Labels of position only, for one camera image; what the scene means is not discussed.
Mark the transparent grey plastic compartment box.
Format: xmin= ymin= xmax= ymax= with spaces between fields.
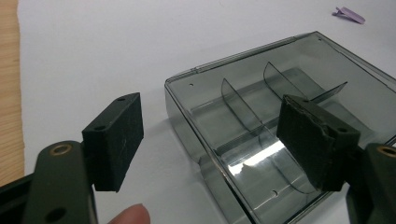
xmin=163 ymin=31 xmax=396 ymax=224

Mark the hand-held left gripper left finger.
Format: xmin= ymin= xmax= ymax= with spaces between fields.
xmin=81 ymin=91 xmax=145 ymax=193

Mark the white table mat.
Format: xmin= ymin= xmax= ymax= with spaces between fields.
xmin=17 ymin=0 xmax=396 ymax=224

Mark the purple hair clip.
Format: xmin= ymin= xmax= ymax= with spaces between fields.
xmin=332 ymin=7 xmax=366 ymax=25

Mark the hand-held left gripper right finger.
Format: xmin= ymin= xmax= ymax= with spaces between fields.
xmin=276 ymin=94 xmax=362 ymax=192

